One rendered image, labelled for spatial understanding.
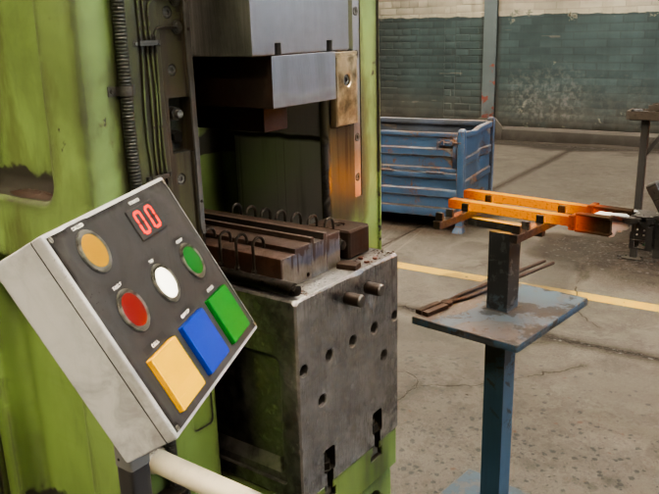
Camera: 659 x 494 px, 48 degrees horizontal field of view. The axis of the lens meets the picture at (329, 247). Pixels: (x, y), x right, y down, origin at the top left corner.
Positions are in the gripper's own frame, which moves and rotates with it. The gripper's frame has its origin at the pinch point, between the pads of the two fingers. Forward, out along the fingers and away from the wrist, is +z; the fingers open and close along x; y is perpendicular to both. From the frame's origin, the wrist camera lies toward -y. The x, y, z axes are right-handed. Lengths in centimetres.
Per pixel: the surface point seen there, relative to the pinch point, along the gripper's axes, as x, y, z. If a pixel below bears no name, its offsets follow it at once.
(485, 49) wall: 641, -12, 398
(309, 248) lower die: -73, -3, 31
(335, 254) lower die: -64, 1, 32
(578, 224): -12.5, 0.8, 0.5
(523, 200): -1.3, -0.3, 20.5
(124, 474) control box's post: -128, 16, 18
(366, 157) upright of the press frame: -30, -13, 50
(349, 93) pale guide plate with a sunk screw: -41, -30, 46
